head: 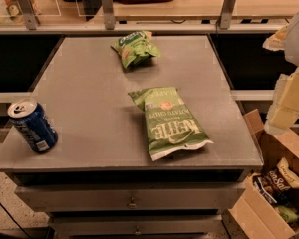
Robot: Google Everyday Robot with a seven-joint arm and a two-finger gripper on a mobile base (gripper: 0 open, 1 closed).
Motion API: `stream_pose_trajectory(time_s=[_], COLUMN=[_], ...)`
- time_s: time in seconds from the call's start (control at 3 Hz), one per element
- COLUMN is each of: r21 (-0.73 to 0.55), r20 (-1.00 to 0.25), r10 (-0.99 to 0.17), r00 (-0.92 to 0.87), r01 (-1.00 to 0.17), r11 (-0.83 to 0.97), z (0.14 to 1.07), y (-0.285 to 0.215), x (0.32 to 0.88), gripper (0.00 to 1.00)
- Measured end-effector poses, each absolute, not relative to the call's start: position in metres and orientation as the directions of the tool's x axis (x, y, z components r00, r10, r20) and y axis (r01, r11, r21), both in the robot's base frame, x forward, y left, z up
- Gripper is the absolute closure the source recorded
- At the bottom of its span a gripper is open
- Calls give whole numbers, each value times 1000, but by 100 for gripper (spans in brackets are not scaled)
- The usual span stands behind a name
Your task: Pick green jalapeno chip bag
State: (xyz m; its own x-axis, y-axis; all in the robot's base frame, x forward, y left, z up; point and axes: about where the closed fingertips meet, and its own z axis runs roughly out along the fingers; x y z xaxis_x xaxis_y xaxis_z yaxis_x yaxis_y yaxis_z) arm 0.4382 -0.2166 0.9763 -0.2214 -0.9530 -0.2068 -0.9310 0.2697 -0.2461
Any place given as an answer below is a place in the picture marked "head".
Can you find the upper grey drawer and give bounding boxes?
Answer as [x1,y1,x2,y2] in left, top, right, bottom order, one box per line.
[15,183,245,213]

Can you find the right metal bracket post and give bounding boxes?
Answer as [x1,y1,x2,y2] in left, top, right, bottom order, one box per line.
[218,0,236,29]

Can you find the black floor cable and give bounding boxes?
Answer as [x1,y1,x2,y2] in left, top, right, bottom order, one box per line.
[0,186,34,239]

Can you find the yellow snack bag in box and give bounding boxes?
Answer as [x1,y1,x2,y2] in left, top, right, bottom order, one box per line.
[277,157,299,189]

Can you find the grey drawer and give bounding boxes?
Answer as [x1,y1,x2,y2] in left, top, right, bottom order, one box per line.
[49,215,222,236]
[15,183,245,213]

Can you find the lower grey drawer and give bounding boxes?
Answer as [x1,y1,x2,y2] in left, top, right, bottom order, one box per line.
[49,215,222,236]

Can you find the green snack bag in box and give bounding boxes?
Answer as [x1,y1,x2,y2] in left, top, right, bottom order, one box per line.
[275,205,299,223]

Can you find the middle metal bracket post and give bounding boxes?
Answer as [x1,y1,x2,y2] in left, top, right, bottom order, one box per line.
[101,0,116,30]

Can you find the cardboard box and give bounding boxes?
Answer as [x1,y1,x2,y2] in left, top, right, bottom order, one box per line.
[230,110,299,239]

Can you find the green Kettle jalapeno chip bag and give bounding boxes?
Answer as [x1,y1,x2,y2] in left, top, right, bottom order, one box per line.
[129,87,212,161]

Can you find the left metal bracket post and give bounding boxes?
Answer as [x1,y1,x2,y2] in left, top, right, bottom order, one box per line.
[17,0,39,30]

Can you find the small green snack bag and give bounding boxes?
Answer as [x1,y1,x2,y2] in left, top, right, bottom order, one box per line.
[111,31,160,69]

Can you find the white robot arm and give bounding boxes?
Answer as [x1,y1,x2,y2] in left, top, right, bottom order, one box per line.
[263,11,299,135]

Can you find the metal bracket post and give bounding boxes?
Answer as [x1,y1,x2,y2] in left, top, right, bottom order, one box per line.
[101,0,116,30]
[218,0,236,29]
[17,0,39,30]

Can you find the dark sea salt snack bag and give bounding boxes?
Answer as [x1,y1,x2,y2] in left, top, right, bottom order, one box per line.
[252,168,291,205]

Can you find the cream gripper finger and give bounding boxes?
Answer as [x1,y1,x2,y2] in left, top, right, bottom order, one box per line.
[262,26,288,51]
[264,67,299,135]

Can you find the blue soda can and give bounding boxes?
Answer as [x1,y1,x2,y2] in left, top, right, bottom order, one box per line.
[7,98,58,153]

